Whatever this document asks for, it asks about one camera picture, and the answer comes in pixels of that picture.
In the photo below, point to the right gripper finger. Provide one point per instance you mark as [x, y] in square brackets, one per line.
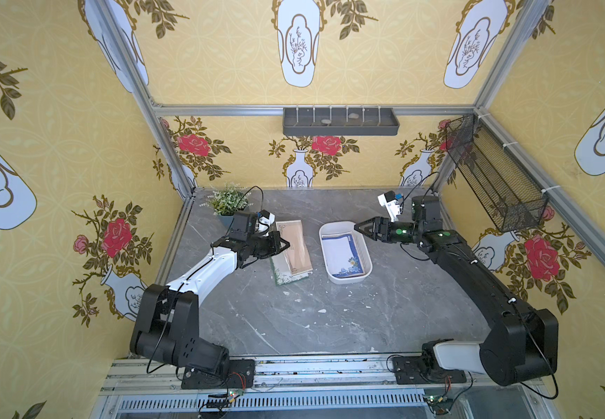
[371, 233]
[371, 224]

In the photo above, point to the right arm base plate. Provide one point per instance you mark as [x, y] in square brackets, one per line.
[422, 369]

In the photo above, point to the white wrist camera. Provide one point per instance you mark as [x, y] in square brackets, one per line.
[264, 222]
[393, 203]

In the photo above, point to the green bordered stationery paper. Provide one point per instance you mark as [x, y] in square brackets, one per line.
[282, 273]

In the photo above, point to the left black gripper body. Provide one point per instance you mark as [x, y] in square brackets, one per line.
[267, 245]

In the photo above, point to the potted green plant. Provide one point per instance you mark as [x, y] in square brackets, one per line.
[227, 202]

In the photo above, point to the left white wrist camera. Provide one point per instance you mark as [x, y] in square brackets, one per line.
[264, 222]

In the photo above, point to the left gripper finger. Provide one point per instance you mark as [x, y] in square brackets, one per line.
[278, 241]
[277, 249]

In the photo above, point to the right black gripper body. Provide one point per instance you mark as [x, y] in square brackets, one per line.
[379, 230]

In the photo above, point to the black wire mesh basket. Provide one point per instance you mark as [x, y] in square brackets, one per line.
[509, 195]

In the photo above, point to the white oval storage box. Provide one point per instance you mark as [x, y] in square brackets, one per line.
[343, 227]

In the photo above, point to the grey wall shelf tray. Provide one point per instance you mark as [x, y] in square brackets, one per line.
[340, 121]

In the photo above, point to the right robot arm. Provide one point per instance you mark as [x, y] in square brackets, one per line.
[523, 342]

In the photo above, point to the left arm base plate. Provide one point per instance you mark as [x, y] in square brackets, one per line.
[234, 374]

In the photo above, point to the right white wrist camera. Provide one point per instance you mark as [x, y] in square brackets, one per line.
[393, 203]

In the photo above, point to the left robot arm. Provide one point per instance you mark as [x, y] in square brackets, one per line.
[167, 326]

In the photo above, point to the blue floral stationery paper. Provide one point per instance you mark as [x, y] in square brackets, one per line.
[341, 256]

